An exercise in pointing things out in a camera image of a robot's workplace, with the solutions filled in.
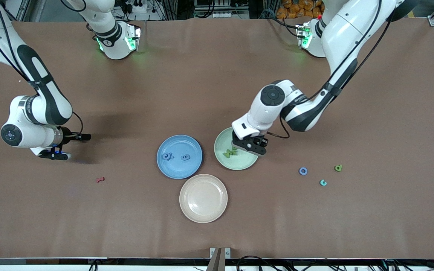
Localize orange netted bag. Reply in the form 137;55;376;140
276;0;325;20

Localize metal table edge bracket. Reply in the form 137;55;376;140
206;247;231;271

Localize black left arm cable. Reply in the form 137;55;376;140
268;0;396;139

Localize long white power strip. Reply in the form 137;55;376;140
201;11;248;19

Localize blue round plate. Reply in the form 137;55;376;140
156;134;203;180

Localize green round plate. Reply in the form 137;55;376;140
214;127;259;171

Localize beige round plate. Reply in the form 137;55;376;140
179;174;228;224

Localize black base cable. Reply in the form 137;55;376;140
266;16;301;38

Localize white power strip with plugs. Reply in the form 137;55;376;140
121;0;158;14

